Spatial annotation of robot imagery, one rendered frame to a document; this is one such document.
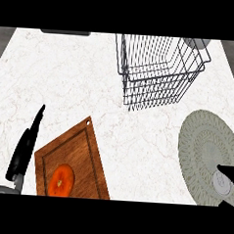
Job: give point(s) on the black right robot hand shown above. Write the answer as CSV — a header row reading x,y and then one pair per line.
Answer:
x,y
231,173

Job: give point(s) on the orange tomato slice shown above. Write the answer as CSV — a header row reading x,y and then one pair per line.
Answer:
x,y
61,180

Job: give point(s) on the grey round container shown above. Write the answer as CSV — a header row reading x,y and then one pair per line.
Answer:
x,y
198,43

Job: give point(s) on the dark grey flat appliance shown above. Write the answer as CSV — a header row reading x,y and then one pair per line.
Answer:
x,y
65,32

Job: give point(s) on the pale grey can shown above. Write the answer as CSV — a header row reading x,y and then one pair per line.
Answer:
x,y
220,184

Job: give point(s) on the brown wooden cutting board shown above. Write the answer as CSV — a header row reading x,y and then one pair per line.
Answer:
x,y
72,158

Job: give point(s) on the round grey woven placemat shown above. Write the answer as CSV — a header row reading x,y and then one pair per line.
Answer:
x,y
205,153

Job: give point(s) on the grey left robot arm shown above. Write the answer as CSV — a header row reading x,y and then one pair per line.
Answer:
x,y
10,187

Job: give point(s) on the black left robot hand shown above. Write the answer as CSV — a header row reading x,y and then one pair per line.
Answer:
x,y
22,152

